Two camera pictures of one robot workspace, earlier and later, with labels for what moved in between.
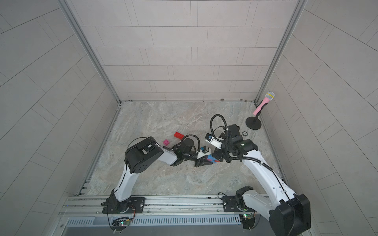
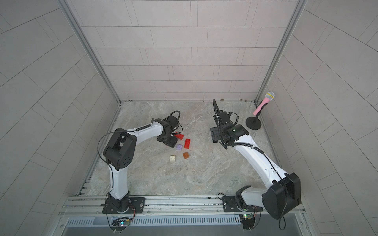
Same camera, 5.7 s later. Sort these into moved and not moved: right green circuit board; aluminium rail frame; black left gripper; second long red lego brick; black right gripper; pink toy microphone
Moved: black right gripper; black left gripper
Not moved: right green circuit board; aluminium rail frame; pink toy microphone; second long red lego brick
